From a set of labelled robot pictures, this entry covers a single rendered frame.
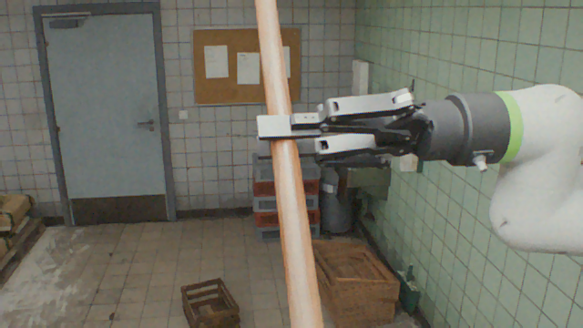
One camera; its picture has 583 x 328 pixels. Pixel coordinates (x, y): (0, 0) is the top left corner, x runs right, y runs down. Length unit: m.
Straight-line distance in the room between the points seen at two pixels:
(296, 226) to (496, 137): 0.26
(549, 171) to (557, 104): 0.08
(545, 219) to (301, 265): 0.35
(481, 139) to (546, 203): 0.14
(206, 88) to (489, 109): 4.02
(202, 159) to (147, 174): 0.57
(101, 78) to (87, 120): 0.43
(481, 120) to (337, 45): 4.06
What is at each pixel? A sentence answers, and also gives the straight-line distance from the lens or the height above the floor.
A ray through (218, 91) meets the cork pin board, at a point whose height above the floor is 1.32.
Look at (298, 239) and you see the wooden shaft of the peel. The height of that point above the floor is 1.84.
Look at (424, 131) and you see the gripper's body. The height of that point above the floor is 1.91.
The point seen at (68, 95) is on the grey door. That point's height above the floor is 1.34.
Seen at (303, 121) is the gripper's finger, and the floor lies 1.93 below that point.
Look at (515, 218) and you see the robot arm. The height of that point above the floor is 1.79.
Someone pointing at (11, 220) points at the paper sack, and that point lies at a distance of 4.60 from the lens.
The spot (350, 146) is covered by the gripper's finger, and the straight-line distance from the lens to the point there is 0.56.
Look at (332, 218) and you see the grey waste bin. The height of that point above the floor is 0.17.
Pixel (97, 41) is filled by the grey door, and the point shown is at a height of 1.82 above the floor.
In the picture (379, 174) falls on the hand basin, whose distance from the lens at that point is 3.68.
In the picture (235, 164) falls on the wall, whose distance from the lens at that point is 4.69.
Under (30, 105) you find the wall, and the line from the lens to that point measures 4.88.
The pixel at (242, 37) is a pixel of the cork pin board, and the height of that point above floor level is 1.82.
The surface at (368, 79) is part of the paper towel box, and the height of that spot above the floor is 1.48.
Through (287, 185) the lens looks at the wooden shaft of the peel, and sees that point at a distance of 0.48.
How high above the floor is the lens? 2.05
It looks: 18 degrees down
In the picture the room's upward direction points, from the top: straight up
